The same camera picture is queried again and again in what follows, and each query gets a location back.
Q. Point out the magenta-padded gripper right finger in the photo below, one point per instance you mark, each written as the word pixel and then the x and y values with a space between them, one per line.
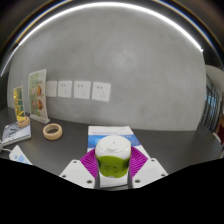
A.
pixel 148 171

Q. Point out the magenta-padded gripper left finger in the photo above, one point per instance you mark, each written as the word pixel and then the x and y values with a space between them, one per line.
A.
pixel 75 171

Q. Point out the green and white charger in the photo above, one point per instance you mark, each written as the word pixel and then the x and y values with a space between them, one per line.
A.
pixel 112 156

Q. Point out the beige tape roll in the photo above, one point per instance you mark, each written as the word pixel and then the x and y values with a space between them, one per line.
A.
pixel 46 134

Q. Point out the white book with blue band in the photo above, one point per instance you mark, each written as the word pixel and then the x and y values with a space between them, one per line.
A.
pixel 106 131

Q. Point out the grey patterned booklet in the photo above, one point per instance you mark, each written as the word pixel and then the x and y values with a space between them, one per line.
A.
pixel 15 135

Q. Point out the acrylic stand with green leaflet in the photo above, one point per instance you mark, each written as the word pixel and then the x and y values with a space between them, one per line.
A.
pixel 38 96

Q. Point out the orange card in wooden holder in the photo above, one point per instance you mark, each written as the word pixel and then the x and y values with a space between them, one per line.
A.
pixel 19 105

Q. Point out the glass partition with dark frames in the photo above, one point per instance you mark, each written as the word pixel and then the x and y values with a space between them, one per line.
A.
pixel 211 106

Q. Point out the curved ceiling light strip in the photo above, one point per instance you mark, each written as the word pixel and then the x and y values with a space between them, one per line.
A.
pixel 110 4

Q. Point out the white wall socket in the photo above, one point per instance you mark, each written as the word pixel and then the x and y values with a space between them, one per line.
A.
pixel 101 91
pixel 51 89
pixel 65 89
pixel 82 90

